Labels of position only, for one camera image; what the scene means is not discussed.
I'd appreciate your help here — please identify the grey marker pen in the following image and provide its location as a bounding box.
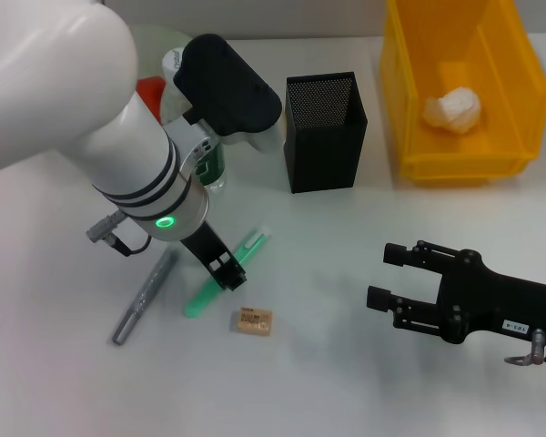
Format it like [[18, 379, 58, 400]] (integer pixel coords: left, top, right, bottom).
[[111, 248, 178, 346]]

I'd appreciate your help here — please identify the black mesh pen holder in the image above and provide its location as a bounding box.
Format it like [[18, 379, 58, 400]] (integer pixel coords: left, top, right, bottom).
[[282, 71, 369, 195]]

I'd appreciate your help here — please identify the small tan eraser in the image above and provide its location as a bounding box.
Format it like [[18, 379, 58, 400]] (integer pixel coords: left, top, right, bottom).
[[230, 306, 274, 338]]

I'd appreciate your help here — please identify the yellow plastic bin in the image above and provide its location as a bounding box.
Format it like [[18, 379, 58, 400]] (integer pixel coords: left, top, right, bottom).
[[379, 0, 546, 184]]

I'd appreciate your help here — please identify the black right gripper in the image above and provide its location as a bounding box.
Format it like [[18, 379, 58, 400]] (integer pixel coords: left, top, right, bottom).
[[366, 239, 546, 351]]

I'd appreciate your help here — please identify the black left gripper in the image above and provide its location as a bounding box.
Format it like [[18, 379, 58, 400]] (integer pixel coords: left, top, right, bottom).
[[179, 220, 248, 292]]

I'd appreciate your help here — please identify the clear green-label water bottle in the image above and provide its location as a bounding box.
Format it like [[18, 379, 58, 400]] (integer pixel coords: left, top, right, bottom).
[[157, 46, 228, 193]]

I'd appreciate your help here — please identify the right gripper cable with plugs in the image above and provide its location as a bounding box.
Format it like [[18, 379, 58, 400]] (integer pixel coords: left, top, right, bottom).
[[503, 330, 546, 370]]

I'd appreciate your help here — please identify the white paper ball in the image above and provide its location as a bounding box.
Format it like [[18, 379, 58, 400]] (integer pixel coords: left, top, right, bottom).
[[421, 86, 483, 136]]

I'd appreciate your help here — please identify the mint green pen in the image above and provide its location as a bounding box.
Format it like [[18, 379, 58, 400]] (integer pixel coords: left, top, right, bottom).
[[184, 227, 273, 320]]

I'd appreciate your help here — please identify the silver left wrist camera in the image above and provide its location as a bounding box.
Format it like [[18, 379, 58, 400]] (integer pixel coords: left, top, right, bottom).
[[172, 34, 287, 155]]

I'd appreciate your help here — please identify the pale green wavy fruit plate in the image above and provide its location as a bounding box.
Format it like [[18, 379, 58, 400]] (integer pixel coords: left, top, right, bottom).
[[131, 25, 197, 79]]

